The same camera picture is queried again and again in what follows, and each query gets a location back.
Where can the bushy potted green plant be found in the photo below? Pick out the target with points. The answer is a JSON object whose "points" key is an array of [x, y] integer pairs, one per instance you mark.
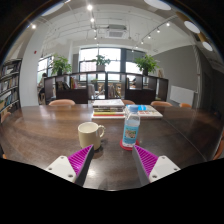
{"points": [[60, 64]]}

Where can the small white-potted green plant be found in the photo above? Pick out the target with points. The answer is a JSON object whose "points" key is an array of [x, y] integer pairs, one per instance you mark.
{"points": [[101, 61]]}

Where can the clear blue-capped water bottle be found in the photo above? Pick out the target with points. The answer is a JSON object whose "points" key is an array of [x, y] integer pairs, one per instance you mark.
{"points": [[131, 131]]}

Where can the tall dark bookshelf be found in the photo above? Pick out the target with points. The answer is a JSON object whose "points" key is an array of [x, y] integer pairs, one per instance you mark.
{"points": [[10, 86]]}

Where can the cream ceramic mug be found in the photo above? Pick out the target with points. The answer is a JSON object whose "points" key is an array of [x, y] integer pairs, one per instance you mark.
{"points": [[88, 135]]}

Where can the ceiling air conditioner unit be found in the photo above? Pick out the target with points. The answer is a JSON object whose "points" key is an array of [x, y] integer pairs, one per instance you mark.
{"points": [[116, 32]]}

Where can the stack of books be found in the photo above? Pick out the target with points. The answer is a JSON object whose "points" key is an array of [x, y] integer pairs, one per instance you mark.
{"points": [[108, 108]]}

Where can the wide dark-potted green plant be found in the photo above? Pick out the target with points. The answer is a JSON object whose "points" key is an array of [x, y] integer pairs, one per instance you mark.
{"points": [[146, 63]]}

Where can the ceiling lights group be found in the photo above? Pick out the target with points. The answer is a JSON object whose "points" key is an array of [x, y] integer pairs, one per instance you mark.
{"points": [[191, 26]]}

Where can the person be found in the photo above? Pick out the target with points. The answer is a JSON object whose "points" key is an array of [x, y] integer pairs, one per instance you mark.
{"points": [[42, 88]]}

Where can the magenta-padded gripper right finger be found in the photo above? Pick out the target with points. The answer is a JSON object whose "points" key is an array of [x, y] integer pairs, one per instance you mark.
{"points": [[163, 167]]}

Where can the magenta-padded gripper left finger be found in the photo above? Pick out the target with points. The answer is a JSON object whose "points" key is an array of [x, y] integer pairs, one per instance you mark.
{"points": [[63, 168]]}

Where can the flat round red coaster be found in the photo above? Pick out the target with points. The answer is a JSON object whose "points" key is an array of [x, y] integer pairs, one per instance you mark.
{"points": [[122, 146]]}

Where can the open colourful magazine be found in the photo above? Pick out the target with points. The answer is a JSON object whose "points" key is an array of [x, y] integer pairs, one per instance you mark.
{"points": [[150, 112]]}

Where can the low dark shelf unit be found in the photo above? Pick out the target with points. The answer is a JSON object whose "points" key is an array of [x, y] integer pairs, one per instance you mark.
{"points": [[71, 95]]}

